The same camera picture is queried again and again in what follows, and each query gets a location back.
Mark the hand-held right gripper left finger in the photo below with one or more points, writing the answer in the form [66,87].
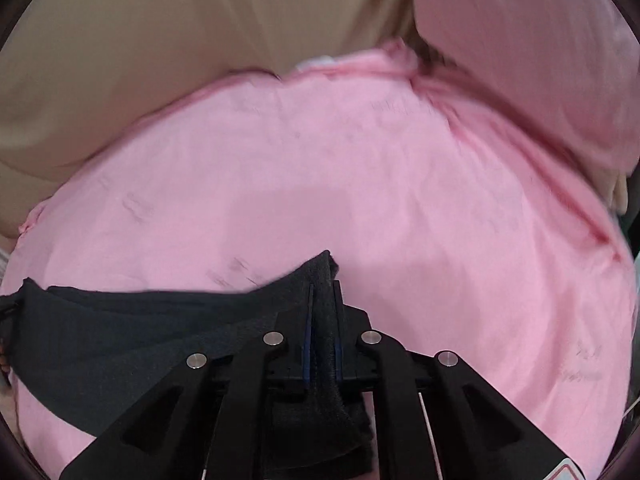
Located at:
[307,345]

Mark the beige padded headboard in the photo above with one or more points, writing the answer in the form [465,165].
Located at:
[125,60]

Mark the pink bed sheet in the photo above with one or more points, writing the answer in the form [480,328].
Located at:
[350,185]

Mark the pink pillow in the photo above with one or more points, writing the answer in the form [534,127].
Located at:
[525,35]

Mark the dark grey pants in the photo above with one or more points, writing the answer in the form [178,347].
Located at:
[100,340]

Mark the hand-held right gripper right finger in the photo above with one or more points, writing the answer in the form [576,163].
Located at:
[339,355]

